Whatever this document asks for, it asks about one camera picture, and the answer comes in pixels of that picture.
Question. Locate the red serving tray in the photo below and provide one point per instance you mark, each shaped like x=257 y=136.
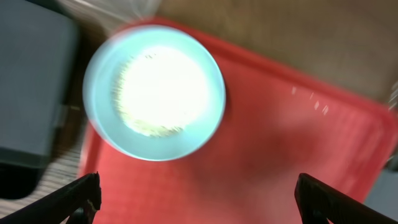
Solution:
x=277 y=124

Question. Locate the black waste tray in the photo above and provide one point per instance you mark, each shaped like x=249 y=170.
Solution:
x=38 y=49

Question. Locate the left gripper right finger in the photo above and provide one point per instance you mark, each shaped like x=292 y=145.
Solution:
x=318 y=203

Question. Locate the blue bowl with rice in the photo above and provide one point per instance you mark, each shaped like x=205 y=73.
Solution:
x=154 y=92

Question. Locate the clear plastic bin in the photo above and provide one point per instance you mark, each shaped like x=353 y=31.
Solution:
x=111 y=14

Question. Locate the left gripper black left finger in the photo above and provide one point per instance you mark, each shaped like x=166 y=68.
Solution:
x=76 y=202

